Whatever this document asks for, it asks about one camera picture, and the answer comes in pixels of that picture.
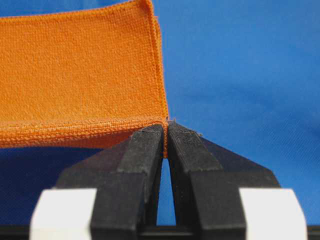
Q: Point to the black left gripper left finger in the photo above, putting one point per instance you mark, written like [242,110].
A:
[124,176]

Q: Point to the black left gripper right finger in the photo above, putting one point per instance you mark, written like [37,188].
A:
[206,179]

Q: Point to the orange towel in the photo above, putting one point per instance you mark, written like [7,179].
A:
[86,78]

